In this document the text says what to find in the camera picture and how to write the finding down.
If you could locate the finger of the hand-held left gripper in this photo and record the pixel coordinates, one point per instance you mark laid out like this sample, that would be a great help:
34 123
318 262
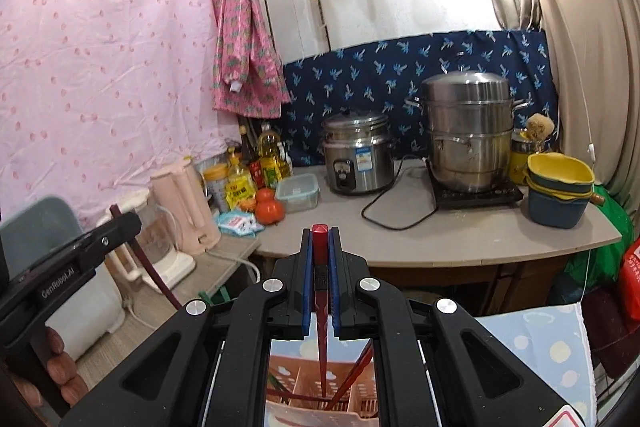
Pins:
105 241

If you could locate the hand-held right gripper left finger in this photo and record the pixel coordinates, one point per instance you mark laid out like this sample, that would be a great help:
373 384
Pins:
307 287

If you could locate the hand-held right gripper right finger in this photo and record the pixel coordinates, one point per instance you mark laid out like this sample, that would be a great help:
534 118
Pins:
334 287

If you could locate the red chopstick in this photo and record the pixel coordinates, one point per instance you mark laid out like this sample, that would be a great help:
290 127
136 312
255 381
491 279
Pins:
320 237

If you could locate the maroon chopstick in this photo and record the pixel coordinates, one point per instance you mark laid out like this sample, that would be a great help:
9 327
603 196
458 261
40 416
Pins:
357 367
150 267

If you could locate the pink perforated utensil holder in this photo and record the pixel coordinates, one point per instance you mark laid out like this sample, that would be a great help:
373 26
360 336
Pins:
300 369

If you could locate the green chopstick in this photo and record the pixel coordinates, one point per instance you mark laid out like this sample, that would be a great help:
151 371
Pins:
277 387

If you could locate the person's left hand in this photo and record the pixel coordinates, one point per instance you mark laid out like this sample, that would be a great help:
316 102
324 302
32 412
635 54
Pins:
70 377

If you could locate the teal and white plastic bin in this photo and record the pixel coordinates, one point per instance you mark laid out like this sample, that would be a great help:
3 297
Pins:
95 307

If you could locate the white glass kettle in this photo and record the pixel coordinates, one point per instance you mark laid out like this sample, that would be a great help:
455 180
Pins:
160 247

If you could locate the pink electric kettle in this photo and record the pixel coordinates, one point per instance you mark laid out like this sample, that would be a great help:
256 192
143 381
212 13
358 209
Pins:
180 202

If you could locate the blue tissue packet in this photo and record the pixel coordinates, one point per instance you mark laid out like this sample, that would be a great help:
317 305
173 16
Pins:
239 223

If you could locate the clear food container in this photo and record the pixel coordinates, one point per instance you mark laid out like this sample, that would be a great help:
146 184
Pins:
297 193

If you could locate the small red tomato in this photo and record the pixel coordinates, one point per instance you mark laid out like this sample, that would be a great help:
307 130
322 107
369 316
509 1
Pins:
266 195

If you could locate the grey wooden counter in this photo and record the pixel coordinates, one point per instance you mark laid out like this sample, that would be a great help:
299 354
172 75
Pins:
425 237

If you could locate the yellow label bottle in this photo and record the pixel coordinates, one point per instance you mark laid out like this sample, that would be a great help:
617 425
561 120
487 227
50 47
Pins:
240 187

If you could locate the large cooking oil bottle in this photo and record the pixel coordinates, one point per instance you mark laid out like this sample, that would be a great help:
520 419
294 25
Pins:
270 157

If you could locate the steel rice cooker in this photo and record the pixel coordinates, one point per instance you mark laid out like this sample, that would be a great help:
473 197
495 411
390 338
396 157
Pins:
357 152

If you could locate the dark sauce bottle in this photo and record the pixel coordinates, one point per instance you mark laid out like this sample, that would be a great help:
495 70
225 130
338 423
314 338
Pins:
246 147

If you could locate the pink dotted curtain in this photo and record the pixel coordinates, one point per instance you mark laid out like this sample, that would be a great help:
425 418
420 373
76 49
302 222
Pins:
100 82

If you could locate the black induction cooker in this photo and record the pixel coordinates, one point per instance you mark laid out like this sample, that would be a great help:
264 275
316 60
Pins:
475 197

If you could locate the steel steamer pot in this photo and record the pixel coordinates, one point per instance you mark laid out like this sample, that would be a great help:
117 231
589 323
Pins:
470 127

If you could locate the blue printed tablecloth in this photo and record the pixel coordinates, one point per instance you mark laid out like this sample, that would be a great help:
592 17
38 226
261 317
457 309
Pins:
540 357

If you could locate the navy printed cloth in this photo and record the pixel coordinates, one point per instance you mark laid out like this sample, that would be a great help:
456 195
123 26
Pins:
380 72

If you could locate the yellow tin can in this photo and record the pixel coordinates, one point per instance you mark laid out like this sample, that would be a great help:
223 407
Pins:
519 157

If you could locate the blue and yellow basin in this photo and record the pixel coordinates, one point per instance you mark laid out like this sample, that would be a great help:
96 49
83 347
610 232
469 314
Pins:
557 209
560 169

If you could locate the pink patterned apron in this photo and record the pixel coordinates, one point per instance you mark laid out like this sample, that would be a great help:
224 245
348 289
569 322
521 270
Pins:
245 47

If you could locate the loofah sponge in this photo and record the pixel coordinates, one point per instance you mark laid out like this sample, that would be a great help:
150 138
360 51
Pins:
539 126

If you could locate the green plastic bag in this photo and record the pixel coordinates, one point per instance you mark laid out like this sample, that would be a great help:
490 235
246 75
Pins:
605 227

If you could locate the red shopping bag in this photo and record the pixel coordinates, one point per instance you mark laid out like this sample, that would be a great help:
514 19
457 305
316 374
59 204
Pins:
631 277

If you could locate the beige curtain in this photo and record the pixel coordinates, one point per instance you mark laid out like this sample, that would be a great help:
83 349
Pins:
570 32

